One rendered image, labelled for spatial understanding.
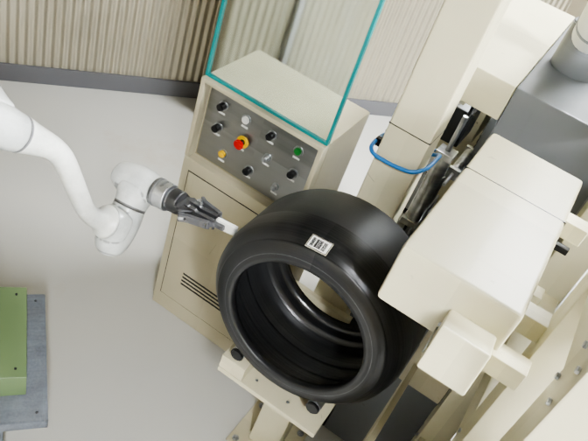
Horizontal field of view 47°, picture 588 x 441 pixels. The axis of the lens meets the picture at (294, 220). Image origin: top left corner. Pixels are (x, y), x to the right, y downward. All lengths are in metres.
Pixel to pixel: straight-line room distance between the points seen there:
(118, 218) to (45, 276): 1.43
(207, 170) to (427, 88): 1.20
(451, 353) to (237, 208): 1.64
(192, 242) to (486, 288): 1.90
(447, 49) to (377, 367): 0.83
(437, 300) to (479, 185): 0.35
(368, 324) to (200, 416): 1.47
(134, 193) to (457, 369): 1.18
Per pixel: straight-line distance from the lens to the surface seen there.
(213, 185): 2.77
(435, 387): 2.23
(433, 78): 1.82
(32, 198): 3.86
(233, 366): 2.16
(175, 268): 3.16
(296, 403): 2.20
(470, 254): 1.34
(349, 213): 1.79
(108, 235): 2.07
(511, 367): 1.33
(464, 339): 1.23
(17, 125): 1.74
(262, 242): 1.76
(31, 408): 2.25
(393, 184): 1.97
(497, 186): 1.58
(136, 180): 2.08
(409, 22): 5.11
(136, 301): 3.39
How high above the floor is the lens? 2.55
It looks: 39 degrees down
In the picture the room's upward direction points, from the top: 21 degrees clockwise
